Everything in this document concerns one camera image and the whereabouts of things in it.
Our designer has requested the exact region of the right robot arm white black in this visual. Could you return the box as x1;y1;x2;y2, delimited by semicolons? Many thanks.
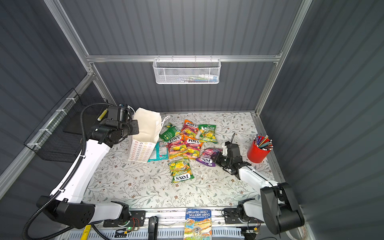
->
216;141;305;235

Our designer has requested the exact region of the green Fox's packet front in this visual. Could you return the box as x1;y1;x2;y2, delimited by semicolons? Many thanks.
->
169;158;195;183

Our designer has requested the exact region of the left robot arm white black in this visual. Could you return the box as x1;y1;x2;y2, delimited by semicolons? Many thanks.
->
37;104;139;229

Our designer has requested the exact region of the white wire mesh basket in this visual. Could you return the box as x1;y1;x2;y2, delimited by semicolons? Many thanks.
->
153;60;222;85

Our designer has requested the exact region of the red pencil cup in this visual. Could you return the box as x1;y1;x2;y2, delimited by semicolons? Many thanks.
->
247;135;274;164

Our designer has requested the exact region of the black handle tool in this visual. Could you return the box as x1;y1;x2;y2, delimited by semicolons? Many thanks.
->
148;216;159;240

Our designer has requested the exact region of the black corrugated cable hose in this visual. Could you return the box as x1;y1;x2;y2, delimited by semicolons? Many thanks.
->
21;102;115;240

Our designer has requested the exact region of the dark green snack packet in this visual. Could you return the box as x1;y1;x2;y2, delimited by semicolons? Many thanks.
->
159;123;181;142

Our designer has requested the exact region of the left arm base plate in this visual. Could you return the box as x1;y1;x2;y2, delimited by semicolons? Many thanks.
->
103;211;146;228

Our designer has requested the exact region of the white paper gift bag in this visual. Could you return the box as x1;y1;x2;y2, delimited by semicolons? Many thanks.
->
128;108;170;163

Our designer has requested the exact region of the colourful book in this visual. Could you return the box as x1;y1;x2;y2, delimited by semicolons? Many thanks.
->
184;209;213;240

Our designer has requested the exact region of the purple Fox's berries packet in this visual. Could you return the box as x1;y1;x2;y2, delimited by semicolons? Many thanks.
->
196;148;222;167

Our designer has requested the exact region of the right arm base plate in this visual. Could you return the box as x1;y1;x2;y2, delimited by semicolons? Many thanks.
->
221;208;265;225

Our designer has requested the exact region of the yellow marker in basket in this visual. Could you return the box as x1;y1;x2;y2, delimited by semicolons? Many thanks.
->
97;109;108;122

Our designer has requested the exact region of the green fox's packet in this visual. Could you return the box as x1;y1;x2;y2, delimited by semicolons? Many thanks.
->
169;158;195;183
199;124;218;144

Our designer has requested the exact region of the teal snack packet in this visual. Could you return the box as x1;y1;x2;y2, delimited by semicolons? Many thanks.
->
148;142;169;162

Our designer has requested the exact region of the white cable coil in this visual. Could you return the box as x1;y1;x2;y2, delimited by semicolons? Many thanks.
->
284;224;308;240

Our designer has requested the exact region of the black wire basket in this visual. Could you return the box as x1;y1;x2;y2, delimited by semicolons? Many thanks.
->
24;89;109;163

